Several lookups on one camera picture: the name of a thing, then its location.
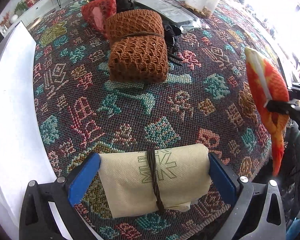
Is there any orange plush fish toy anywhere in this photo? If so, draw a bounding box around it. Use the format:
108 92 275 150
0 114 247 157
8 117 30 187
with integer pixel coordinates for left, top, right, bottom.
244 47 289 176

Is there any beige cloth bundle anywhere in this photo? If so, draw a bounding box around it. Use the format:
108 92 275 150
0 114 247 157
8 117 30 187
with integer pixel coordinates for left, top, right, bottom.
98 144 211 218

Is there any brown knitted net bundle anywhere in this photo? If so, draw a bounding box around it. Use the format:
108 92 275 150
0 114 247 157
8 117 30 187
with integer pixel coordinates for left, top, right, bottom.
106 9 168 83

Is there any colourful woven table cloth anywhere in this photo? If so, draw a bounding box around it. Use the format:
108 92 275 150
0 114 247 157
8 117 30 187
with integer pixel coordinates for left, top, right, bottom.
27 0 300 240

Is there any clear plastic sleeve with tablet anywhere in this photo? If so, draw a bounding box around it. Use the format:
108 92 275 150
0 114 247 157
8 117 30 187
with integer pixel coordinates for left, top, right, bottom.
134 0 210 33

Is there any red mesh bundle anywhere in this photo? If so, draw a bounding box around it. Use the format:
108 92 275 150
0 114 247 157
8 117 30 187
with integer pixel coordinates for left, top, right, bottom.
81 0 116 38

